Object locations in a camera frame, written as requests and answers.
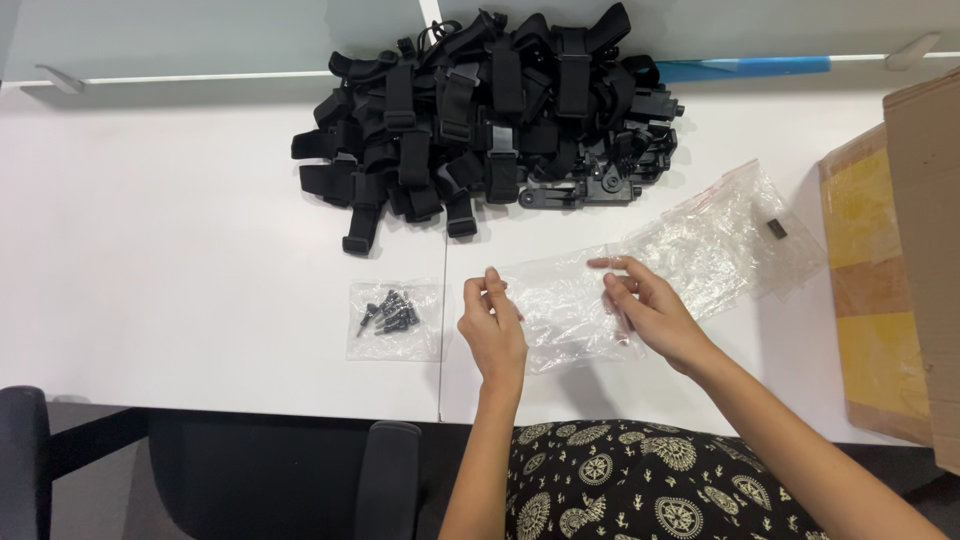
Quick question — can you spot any person's right hand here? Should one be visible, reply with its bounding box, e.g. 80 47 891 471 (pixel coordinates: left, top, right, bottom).
586 255 721 377

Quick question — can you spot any person's left hand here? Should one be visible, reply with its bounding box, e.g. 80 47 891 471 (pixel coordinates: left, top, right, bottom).
457 267 529 390

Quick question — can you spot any clear plastic zip bag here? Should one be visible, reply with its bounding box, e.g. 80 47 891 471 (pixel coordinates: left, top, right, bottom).
498 243 648 375

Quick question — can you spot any pile of clear zip bags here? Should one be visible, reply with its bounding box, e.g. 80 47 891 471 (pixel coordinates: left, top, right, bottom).
611 158 829 322

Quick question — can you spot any small bag of black screws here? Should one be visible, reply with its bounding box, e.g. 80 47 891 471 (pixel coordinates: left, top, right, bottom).
345 278 447 363

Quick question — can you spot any person's black patterned clothing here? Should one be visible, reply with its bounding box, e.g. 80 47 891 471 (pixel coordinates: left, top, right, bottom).
504 419 834 540

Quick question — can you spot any brown cardboard box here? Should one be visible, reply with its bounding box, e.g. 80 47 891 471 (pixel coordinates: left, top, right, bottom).
817 66 960 477

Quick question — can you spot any blue tape strip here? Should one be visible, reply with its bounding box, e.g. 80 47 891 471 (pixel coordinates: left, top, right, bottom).
654 56 833 84

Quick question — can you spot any black office chair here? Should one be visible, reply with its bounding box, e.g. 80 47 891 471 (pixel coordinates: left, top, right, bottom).
0 385 423 540

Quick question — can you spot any pile of black strap mounts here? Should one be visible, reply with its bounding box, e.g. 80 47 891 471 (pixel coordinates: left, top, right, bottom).
290 2 686 257

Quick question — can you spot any white partition bracket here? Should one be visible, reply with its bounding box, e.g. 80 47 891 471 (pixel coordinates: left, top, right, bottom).
885 31 943 72
34 63 87 96

